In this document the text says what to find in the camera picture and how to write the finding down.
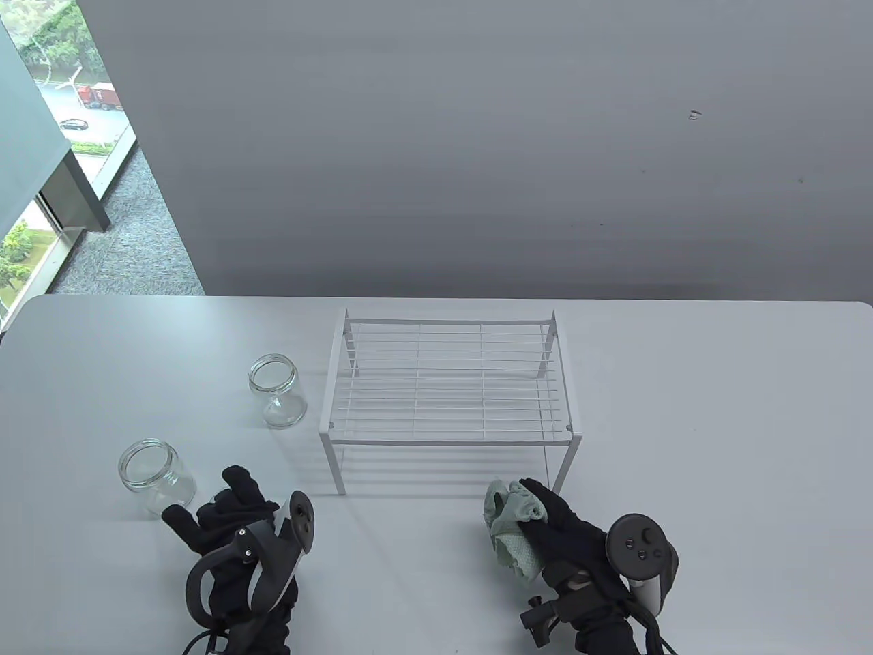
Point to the person's right hand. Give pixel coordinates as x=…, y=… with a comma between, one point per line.
x=573, y=539

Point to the person's left hand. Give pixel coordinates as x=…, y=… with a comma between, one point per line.
x=225, y=525

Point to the green fish scale cleaning cloth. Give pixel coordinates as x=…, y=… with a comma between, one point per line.
x=515, y=539

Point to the clear glass jar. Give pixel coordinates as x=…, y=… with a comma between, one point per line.
x=278, y=392
x=153, y=474

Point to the person's right forearm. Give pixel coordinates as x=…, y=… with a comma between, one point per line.
x=607, y=638

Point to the person's left forearm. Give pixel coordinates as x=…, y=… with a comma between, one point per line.
x=262, y=634

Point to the grey left hand controller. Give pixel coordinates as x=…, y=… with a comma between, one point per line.
x=269, y=566

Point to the grey window pillar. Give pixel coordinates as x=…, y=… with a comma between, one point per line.
x=41, y=150

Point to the glass window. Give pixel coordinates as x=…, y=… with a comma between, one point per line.
x=75, y=75

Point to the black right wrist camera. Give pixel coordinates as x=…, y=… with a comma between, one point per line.
x=542, y=617

